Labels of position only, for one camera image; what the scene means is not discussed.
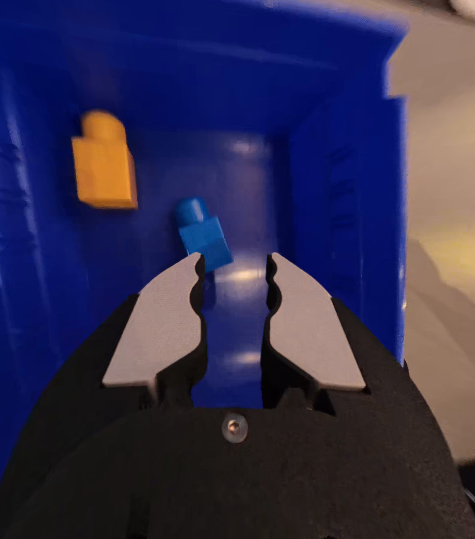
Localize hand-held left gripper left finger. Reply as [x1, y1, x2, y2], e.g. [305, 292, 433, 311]
[102, 252, 208, 401]

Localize orange toy block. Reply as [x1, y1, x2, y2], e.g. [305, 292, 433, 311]
[71, 110, 139, 210]

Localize blue toy block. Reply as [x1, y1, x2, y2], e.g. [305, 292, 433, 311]
[174, 197, 234, 272]

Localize blue plastic bin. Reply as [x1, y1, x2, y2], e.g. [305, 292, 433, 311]
[0, 0, 408, 516]

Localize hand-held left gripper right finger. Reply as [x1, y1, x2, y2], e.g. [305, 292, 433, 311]
[261, 252, 366, 407]

